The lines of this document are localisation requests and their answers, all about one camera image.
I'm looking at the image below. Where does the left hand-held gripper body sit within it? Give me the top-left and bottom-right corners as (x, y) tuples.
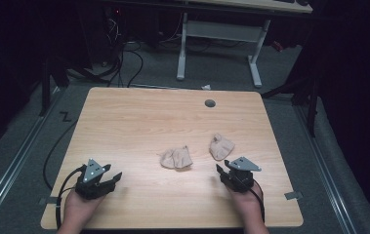
(74, 158), (116, 201)

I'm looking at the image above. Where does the black floor cable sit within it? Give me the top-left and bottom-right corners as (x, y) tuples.
(42, 119), (78, 191)

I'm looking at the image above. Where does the person's left hand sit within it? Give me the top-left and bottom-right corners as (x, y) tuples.
(62, 188), (106, 226)

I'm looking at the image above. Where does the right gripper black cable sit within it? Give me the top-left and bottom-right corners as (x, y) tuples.
(250, 182), (267, 224)

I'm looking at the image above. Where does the beige sock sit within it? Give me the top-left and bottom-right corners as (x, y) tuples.
(208, 133), (236, 162)
(159, 144), (194, 171)

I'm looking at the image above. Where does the bundle of black cables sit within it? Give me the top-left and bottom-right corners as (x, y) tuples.
(103, 8), (144, 89)

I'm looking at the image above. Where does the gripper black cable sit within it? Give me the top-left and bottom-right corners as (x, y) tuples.
(55, 164), (87, 230)
(250, 182), (267, 224)

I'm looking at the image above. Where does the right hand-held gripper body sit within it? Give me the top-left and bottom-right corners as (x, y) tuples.
(220, 156), (263, 194)

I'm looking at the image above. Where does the white-legged desk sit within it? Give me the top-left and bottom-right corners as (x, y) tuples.
(175, 0), (314, 89)

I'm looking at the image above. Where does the grey tape strip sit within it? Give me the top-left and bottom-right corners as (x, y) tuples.
(38, 196), (59, 206)
(283, 190), (304, 201)

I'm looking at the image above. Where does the black metal stand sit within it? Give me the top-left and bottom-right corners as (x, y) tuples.
(37, 57), (108, 118)
(260, 76), (321, 138)

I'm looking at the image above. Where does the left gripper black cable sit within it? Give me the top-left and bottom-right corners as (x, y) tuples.
(55, 164), (87, 230)

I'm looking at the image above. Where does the person's right hand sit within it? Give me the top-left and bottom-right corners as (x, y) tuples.
(228, 182), (265, 219)

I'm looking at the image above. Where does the small red object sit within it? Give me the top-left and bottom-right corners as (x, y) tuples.
(270, 40), (285, 53)

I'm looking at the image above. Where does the metal floor rail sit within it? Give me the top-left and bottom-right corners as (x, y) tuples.
(0, 87), (65, 233)
(293, 103), (359, 234)

